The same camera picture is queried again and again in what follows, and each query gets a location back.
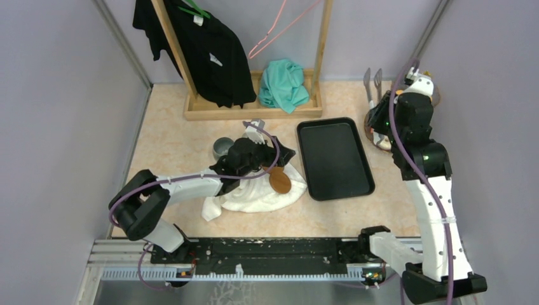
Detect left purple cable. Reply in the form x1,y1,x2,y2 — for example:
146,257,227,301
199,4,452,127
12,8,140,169
108,121,281,292

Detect wooden clothes rack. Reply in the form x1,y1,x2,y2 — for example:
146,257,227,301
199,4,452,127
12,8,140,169
151,0,334,121

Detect black baking tray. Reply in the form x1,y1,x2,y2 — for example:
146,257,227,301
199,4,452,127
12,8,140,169
296,117,376,201

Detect black t-shirt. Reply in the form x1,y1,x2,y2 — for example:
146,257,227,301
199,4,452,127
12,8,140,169
132,0,257,109

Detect green hanger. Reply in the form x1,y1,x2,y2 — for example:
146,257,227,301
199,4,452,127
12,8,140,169
177,0,211,18

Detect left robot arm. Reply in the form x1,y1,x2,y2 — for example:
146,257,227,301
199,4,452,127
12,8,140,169
109,137,296,263

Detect grey-blue ceramic mug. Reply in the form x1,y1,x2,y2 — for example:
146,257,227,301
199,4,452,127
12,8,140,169
212,137,234,161

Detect wooden coaster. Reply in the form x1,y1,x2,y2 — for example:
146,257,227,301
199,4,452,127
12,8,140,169
269,167,292,194

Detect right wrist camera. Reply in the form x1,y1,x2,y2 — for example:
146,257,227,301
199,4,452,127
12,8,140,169
403,67,434,98

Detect pink hanger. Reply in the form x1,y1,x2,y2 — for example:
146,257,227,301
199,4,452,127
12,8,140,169
247,0,325,60

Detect teal cloth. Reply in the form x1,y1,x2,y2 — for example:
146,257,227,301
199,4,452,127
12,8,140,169
258,59,310,114

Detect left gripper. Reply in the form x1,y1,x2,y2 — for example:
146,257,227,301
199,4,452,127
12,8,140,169
238,135,295,179

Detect three-tier glass stand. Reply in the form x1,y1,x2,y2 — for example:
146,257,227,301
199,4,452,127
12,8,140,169
363,68,441,152

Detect metal tongs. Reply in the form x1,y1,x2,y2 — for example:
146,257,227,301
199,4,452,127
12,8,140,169
362,67,384,109

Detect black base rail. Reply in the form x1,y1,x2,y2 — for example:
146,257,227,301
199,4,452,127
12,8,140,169
151,238,390,280

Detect white towel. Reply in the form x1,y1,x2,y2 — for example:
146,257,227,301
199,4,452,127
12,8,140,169
201,165,307,222

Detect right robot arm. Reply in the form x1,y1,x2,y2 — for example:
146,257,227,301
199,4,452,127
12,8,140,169
358,90,488,304

